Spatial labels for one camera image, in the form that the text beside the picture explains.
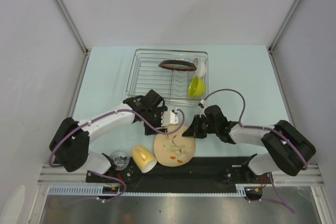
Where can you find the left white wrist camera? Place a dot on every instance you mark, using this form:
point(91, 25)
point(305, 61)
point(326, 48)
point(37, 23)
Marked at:
point(169, 117)

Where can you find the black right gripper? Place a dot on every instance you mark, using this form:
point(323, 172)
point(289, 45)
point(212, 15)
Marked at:
point(193, 130)

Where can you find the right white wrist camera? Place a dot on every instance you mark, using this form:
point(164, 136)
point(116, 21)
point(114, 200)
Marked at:
point(202, 106)

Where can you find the aluminium front rail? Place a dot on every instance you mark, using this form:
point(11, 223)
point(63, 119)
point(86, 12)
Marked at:
point(59, 176)

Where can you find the chrome wire dish rack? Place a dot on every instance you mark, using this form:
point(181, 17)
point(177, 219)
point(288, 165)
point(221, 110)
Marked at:
point(145, 74)

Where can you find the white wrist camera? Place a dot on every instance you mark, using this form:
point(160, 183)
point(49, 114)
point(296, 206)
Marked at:
point(169, 117)
point(202, 106)

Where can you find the lime green bowl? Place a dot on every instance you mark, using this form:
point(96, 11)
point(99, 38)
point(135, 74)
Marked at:
point(196, 88)

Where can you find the white bowl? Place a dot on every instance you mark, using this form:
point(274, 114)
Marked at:
point(200, 71)

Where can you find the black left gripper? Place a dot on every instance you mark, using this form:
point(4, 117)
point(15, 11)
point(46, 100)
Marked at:
point(158, 110)

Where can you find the white slotted cable duct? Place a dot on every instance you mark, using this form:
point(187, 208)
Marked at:
point(108, 191)

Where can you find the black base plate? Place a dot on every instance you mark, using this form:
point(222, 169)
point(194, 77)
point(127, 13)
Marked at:
point(201, 175)

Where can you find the left aluminium corner post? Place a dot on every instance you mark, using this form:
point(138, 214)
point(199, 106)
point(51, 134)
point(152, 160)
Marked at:
point(61, 6)

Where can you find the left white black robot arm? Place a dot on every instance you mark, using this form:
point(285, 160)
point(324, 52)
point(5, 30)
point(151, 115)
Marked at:
point(70, 145)

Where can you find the red rimmed beige plate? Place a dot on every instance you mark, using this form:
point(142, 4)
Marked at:
point(177, 65)

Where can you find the right aluminium corner post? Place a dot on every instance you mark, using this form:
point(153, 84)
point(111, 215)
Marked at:
point(284, 25)

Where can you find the aluminium corner post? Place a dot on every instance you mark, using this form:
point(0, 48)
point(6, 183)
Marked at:
point(284, 25)
point(61, 6)

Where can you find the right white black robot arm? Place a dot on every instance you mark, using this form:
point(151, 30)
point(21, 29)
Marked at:
point(287, 149)

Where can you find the clear glass cup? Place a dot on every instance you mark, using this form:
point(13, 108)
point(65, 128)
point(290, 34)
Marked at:
point(120, 159)

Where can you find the beige bird pattern plate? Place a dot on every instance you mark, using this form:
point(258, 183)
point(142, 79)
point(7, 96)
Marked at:
point(174, 150)

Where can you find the yellow mug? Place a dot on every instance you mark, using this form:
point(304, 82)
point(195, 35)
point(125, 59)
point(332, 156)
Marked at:
point(143, 158)

